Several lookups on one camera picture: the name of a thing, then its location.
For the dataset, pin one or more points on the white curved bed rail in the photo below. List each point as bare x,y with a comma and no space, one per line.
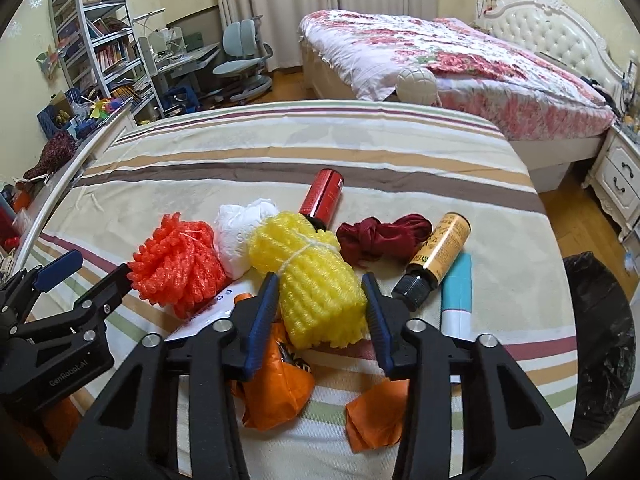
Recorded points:
60,180

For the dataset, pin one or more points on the yellow foam net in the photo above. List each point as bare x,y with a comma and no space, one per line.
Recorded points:
310,285

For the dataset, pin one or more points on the white bookshelf with books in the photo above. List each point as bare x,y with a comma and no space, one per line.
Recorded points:
107,50

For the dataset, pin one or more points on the orange plush cloth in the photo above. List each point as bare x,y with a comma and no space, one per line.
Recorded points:
62,422

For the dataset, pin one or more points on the blue plastic crate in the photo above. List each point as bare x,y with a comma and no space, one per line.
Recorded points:
50,120

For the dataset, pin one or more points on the white box under bed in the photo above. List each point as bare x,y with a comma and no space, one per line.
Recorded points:
547,177

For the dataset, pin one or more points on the orange foam net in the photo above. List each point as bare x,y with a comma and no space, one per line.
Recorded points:
175,265

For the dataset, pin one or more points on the white tissue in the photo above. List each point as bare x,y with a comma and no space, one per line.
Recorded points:
235,240

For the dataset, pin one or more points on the orange plastic bag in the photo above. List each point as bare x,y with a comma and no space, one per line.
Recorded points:
275,385

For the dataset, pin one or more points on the red bottle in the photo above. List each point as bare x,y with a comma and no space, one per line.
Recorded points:
322,192

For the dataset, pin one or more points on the white nightstand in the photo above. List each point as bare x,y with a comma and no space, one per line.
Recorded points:
620,175

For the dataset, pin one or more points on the cream round bolster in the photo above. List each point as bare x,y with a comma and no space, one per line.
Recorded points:
416,85

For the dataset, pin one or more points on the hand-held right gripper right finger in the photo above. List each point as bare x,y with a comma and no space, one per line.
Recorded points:
376,320

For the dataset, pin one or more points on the bin with black bag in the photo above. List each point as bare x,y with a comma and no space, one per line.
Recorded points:
600,340

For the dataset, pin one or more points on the dark red knitted cloth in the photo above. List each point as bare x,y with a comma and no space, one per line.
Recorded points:
52,152

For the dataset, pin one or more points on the colourful wall decoration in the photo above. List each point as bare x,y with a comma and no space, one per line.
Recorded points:
49,62

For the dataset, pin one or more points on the bed with floral bedding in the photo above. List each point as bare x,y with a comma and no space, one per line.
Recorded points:
550,35

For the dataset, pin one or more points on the cream curtains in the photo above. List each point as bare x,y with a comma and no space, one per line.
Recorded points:
280,0

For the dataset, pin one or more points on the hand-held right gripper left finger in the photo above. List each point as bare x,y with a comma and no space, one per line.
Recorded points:
262,320

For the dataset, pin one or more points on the white printed packet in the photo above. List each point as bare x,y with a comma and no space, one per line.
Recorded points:
220,302

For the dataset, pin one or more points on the grey study desk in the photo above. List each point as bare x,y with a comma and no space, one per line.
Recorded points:
190,55

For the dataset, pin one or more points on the clutter on nightstand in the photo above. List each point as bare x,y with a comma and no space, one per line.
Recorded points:
631,100

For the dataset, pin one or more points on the orange paper piece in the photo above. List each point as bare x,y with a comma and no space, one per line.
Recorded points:
372,420

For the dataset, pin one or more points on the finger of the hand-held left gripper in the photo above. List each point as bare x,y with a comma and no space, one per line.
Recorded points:
60,262
102,294

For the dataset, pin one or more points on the grey desk chair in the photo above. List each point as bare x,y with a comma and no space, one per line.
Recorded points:
240,40

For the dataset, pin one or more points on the yellow bottle with black cap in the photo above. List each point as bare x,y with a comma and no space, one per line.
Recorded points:
440,250

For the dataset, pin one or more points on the floral quilt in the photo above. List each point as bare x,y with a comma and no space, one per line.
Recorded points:
450,50

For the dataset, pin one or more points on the pile of colourful toys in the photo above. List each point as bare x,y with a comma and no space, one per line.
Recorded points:
102,110

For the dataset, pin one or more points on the blue storage basket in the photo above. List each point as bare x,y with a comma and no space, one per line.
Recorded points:
180,102

